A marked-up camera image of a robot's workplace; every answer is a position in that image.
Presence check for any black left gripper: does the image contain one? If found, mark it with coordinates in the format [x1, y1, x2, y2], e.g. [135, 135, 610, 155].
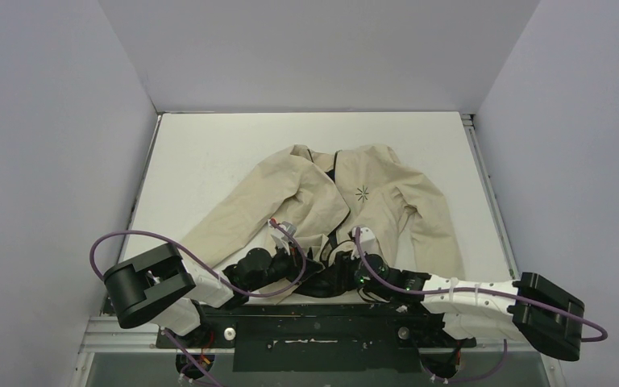
[247, 240, 323, 292]

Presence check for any beige zip jacket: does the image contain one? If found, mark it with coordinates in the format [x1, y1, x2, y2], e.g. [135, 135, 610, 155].
[181, 144, 466, 279]

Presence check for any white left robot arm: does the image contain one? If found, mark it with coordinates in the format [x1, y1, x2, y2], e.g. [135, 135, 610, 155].
[102, 243, 325, 347]

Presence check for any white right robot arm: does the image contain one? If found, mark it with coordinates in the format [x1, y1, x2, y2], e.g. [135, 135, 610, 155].
[323, 252, 584, 362]

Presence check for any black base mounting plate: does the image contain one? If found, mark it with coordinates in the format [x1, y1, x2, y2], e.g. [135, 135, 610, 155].
[128, 303, 503, 377]

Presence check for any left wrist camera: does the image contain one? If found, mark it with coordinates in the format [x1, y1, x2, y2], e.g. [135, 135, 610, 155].
[268, 218, 296, 255]

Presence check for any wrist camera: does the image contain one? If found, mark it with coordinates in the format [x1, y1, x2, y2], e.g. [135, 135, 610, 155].
[349, 227, 380, 260]
[268, 218, 296, 255]

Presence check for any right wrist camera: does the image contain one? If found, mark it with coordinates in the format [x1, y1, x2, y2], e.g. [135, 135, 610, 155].
[349, 227, 380, 260]

